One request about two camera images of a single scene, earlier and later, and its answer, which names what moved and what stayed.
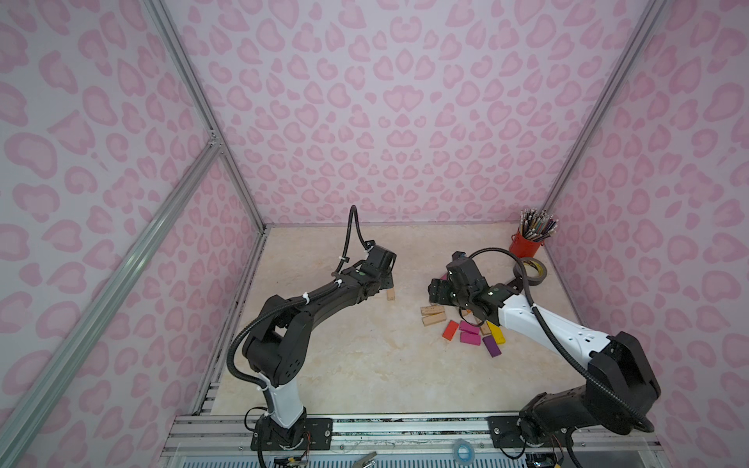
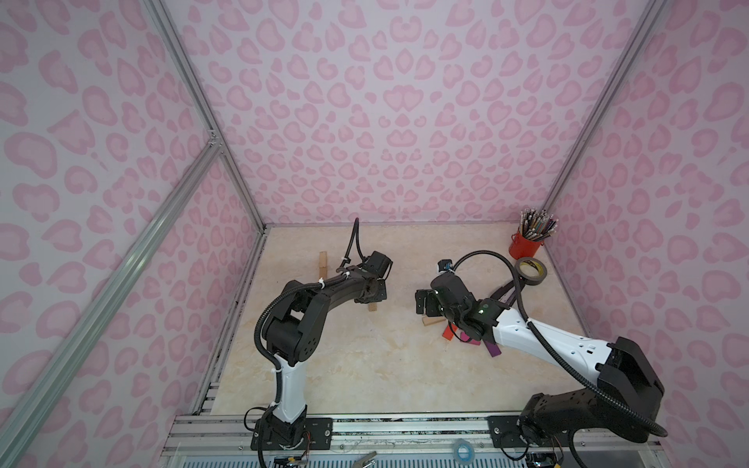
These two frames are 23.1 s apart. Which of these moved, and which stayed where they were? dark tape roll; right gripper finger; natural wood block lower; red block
Moved: right gripper finger
Stayed: dark tape roll; red block; natural wood block lower
